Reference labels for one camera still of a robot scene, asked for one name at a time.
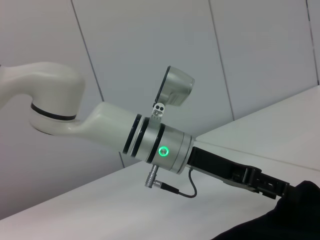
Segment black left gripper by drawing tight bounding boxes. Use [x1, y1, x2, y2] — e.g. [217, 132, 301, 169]
[186, 146, 291, 200]

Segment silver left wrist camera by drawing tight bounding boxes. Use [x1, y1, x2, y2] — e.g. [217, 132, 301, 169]
[150, 65, 196, 124]

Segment left arm connector cable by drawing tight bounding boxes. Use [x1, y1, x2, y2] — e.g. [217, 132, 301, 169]
[143, 164, 198, 199]

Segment black t-shirt with FREE print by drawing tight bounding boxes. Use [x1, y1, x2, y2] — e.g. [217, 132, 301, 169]
[211, 179, 320, 240]

